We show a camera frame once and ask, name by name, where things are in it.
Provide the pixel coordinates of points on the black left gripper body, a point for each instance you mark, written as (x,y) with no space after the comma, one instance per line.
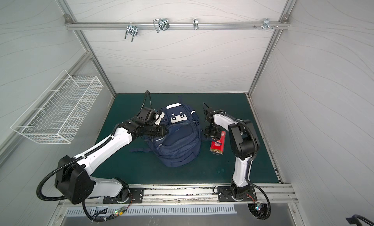
(154,130)

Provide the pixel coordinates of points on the metal bracket clamp right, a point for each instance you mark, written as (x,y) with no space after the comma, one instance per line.
(266,25)

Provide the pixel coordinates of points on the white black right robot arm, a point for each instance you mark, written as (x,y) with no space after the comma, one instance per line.
(244,144)

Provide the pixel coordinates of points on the metal u-bolt clamp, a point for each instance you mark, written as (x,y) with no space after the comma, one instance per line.
(161,24)
(131,31)

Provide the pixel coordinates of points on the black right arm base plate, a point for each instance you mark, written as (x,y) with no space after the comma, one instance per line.
(235,194)

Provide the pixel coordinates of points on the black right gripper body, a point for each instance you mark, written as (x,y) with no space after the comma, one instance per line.
(212,132)

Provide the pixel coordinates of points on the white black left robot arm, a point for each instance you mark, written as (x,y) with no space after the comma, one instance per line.
(75,180)

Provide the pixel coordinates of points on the white wire basket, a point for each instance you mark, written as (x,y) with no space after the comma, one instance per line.
(57,114)

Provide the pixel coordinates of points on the white slotted cable duct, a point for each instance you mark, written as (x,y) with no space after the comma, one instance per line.
(148,210)

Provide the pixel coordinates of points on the metal ring clamp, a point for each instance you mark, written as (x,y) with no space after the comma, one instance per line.
(195,24)

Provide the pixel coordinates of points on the navy blue student backpack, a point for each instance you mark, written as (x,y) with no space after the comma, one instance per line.
(182,143)

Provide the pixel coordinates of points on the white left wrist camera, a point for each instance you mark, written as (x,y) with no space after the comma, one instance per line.
(159,119)

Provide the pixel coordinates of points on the aluminium crossbar rail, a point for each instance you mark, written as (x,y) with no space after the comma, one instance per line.
(173,25)

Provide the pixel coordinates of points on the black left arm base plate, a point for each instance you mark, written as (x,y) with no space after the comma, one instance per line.
(134,195)

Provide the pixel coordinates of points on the metal u-bolt clamp middle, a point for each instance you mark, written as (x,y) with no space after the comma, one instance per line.
(161,24)

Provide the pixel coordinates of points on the metal u-bolt clamp left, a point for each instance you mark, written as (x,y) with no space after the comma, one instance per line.
(131,31)

